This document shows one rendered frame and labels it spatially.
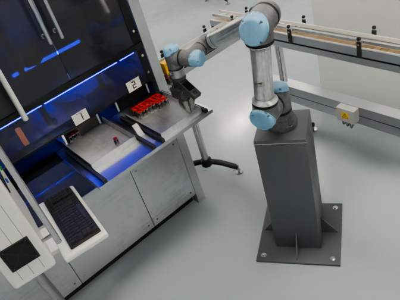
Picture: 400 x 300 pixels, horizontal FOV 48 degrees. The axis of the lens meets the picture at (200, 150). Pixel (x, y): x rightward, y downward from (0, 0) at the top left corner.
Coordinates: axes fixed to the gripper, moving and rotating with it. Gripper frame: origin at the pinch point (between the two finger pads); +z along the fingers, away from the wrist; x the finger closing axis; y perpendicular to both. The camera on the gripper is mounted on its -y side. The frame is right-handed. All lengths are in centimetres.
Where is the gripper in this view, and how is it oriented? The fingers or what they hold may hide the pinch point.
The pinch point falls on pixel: (190, 112)
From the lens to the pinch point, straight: 225.7
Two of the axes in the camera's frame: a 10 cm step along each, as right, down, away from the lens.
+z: 2.2, 7.8, 5.9
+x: -7.3, 5.3, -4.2
